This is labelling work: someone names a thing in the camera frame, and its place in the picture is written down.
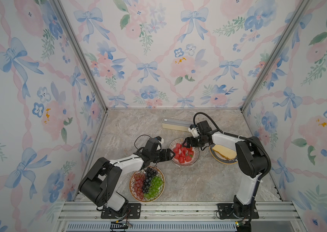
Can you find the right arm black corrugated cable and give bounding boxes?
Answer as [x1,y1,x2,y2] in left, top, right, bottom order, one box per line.
[193,112,272,209]

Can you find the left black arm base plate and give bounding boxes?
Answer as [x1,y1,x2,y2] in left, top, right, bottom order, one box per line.
[101,203,141,219]

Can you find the red strawberries pile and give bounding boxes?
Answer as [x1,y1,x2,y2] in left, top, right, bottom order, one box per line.
[173,143,195,165]

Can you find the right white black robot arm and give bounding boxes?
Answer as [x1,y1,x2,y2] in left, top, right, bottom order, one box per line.
[183,121,271,220]

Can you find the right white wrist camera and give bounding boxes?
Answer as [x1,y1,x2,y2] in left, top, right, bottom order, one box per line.
[188,124,200,138]

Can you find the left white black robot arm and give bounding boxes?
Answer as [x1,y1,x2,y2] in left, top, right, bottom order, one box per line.
[78,136,175,219]

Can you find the slice of bread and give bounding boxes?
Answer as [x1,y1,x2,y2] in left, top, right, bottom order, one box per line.
[212,145,237,160]

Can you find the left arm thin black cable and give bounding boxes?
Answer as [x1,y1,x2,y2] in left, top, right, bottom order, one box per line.
[96,134,152,212]

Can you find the glass bowl with striped rim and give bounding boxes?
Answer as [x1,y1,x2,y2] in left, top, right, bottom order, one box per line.
[168,137,200,167]

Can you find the round plate with grapes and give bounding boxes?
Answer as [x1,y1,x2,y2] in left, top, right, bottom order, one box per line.
[128,165,166,203]

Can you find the aluminium mounting rail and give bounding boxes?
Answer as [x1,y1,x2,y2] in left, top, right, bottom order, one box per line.
[54,202,307,232]

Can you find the cream plastic wrap dispenser box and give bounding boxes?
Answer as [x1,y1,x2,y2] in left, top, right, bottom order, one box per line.
[162,118,193,132]

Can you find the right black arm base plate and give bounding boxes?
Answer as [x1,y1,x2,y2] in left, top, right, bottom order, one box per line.
[217,203,259,220]

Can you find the mixed colour grapes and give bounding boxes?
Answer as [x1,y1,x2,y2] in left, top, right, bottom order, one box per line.
[131,167,164,201]

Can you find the dark blue yellow-rimmed plate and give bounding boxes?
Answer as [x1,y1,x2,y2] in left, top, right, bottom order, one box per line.
[209,144,238,165]

